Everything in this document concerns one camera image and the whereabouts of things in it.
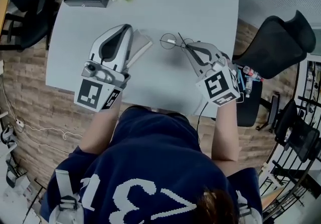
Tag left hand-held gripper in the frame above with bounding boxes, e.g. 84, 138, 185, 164
73, 24, 134, 113

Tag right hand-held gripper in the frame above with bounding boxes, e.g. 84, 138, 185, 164
184, 41, 241, 106

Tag grey glasses case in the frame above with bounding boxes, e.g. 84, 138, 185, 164
125, 29, 154, 68

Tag eyeglasses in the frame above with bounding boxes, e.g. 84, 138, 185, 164
159, 32, 202, 51

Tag person's left forearm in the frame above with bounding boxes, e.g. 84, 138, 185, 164
77, 91, 123, 156

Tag person's right forearm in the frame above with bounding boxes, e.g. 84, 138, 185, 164
210, 97, 240, 162

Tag red-label plastic bottle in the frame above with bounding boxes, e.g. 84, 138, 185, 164
242, 65, 264, 82

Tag clear plastic bottle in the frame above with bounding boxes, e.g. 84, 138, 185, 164
244, 77, 253, 98

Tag black mesh office chair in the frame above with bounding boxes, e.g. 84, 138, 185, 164
231, 10, 317, 128

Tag black folding chair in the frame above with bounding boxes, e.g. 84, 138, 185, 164
255, 91, 321, 164

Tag person's navy printed shirt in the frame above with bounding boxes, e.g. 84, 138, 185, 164
40, 105, 263, 224

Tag black metal rack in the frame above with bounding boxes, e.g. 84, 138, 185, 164
258, 53, 321, 224

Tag blue lanyard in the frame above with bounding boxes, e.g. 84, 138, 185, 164
235, 69, 246, 91

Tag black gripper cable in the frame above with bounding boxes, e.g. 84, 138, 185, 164
196, 101, 210, 144

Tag white floor cable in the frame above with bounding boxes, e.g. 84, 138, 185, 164
0, 77, 84, 155

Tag grey harness strap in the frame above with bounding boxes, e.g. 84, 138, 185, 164
48, 169, 85, 224
235, 189, 262, 224

